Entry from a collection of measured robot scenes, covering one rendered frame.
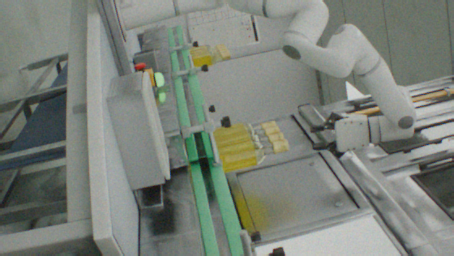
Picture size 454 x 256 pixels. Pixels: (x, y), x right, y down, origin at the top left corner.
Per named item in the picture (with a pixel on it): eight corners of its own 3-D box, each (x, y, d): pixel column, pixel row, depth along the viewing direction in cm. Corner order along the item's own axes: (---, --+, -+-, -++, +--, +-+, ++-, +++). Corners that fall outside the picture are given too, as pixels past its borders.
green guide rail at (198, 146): (189, 162, 148) (219, 155, 149) (188, 159, 148) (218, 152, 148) (170, 41, 313) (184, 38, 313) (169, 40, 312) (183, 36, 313)
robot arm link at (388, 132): (415, 100, 145) (408, 81, 152) (379, 104, 147) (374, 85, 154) (415, 142, 153) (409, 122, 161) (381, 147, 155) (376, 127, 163)
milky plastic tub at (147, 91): (133, 191, 124) (171, 183, 124) (107, 96, 116) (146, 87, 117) (134, 161, 140) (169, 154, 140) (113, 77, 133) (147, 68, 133)
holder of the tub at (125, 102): (138, 211, 126) (170, 204, 126) (105, 98, 116) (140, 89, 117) (139, 180, 142) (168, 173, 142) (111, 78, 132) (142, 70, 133)
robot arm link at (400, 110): (352, 63, 149) (392, 112, 157) (358, 89, 139) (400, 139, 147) (376, 47, 145) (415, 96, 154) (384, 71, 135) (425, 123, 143)
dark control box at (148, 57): (136, 78, 204) (159, 72, 205) (131, 57, 201) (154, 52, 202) (137, 73, 212) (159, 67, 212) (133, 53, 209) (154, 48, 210)
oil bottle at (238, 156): (192, 181, 156) (267, 163, 157) (188, 163, 154) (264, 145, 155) (190, 172, 162) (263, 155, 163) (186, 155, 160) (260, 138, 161)
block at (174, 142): (163, 172, 143) (190, 167, 144) (154, 138, 140) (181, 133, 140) (162, 167, 147) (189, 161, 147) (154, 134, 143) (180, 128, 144)
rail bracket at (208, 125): (191, 172, 144) (239, 162, 145) (176, 112, 139) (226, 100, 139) (190, 168, 147) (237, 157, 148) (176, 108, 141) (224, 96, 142)
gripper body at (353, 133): (372, 140, 162) (336, 146, 164) (369, 108, 158) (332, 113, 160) (375, 151, 155) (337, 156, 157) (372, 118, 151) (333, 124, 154)
